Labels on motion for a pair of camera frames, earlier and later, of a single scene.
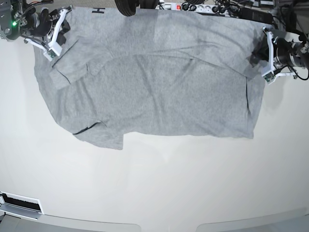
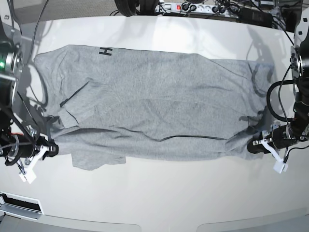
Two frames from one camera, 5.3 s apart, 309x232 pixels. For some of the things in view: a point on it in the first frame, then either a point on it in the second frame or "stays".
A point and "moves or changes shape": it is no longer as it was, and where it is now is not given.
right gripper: (287, 52) to (281, 137)
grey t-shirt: (157, 72) moves or changes shape
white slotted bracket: (26, 207) stays
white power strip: (228, 10) stays
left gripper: (40, 29) to (23, 151)
